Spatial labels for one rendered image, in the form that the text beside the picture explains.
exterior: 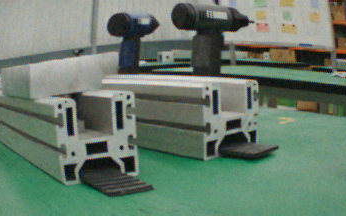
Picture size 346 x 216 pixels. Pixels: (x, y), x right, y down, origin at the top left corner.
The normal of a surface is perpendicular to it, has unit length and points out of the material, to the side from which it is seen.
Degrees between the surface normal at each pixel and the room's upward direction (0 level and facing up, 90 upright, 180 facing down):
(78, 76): 90
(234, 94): 90
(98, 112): 90
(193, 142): 90
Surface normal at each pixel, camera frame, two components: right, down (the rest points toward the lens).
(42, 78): 0.64, 0.07
